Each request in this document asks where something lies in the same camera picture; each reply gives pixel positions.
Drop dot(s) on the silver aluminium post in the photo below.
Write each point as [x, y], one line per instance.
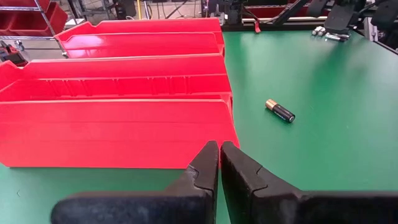
[370, 28]

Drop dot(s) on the green table mat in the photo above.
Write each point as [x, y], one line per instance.
[311, 155]

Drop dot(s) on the long red plastic bin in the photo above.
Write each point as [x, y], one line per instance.
[140, 43]
[109, 133]

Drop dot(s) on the red shelf bin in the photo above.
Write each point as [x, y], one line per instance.
[31, 23]
[18, 3]

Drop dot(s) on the red black tool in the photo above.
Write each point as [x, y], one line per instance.
[11, 54]

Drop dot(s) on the black aluminium table frame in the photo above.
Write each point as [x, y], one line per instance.
[289, 27]

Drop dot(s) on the copper black battery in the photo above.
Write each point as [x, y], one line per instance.
[280, 110]

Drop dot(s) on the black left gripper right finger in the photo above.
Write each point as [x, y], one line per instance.
[248, 199]

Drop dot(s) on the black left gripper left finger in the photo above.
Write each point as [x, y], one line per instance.
[186, 202]

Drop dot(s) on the silver battery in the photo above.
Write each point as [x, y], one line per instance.
[322, 32]
[337, 37]
[316, 30]

